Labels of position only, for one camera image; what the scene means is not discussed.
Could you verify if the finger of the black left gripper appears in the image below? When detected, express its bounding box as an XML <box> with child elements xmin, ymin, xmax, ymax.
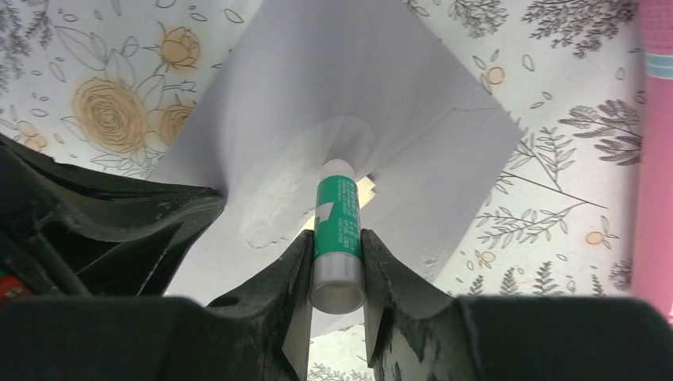
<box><xmin>1</xmin><ymin>210</ymin><xmax>210</xmax><ymax>305</ymax></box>
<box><xmin>1</xmin><ymin>137</ymin><xmax>225</xmax><ymax>242</ymax></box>

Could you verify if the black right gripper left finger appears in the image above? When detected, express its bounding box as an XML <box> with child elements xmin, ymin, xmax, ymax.
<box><xmin>1</xmin><ymin>230</ymin><xmax>313</xmax><ymax>380</ymax></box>

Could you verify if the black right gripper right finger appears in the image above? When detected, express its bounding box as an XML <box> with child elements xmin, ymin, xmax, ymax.
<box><xmin>361</xmin><ymin>229</ymin><xmax>672</xmax><ymax>380</ymax></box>

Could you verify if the green white glue stick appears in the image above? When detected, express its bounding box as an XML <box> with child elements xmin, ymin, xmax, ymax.
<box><xmin>309</xmin><ymin>159</ymin><xmax>366</xmax><ymax>315</ymax></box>

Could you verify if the floral patterned table mat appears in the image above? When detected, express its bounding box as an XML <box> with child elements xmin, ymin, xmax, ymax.
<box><xmin>1</xmin><ymin>1</ymin><xmax>660</xmax><ymax>380</ymax></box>

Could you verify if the pink microphone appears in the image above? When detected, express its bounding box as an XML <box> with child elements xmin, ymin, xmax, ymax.
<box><xmin>632</xmin><ymin>1</ymin><xmax>672</xmax><ymax>323</ymax></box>

